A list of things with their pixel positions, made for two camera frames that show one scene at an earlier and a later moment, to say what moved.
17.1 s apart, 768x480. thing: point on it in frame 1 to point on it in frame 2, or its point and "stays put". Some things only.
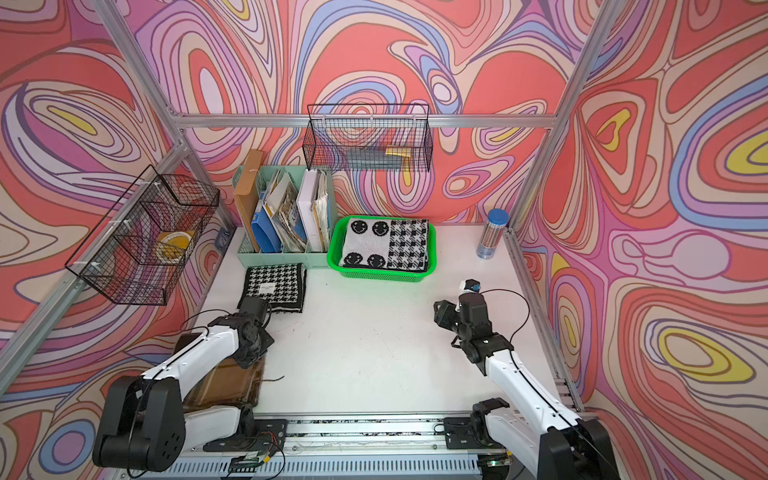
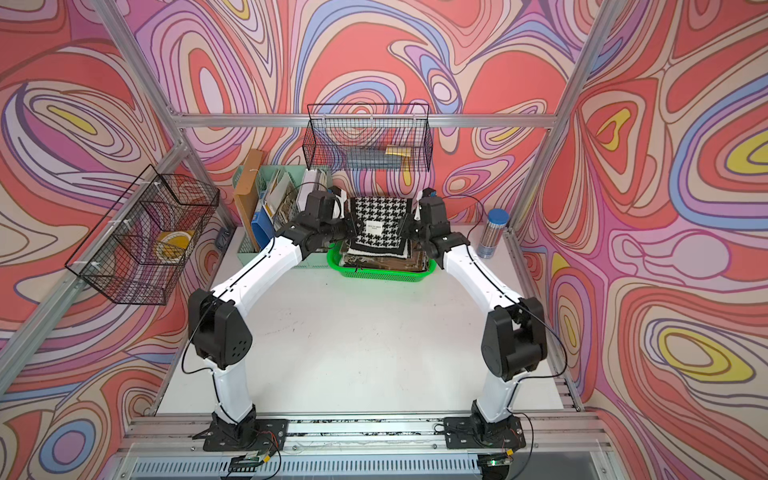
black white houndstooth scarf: x=282 y=285 to x=378 y=227
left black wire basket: x=136 y=251 stays put
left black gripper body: x=251 y=354 to x=336 y=229
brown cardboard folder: x=247 y=192 stays put
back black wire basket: x=368 y=137 stays put
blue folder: x=265 y=234 stays put
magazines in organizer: x=283 y=202 stays put
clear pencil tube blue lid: x=496 y=222 stays put
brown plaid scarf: x=230 y=385 to x=416 y=260
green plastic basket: x=335 y=250 stays put
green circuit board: x=246 y=463 stays put
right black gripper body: x=462 y=329 to x=413 y=229
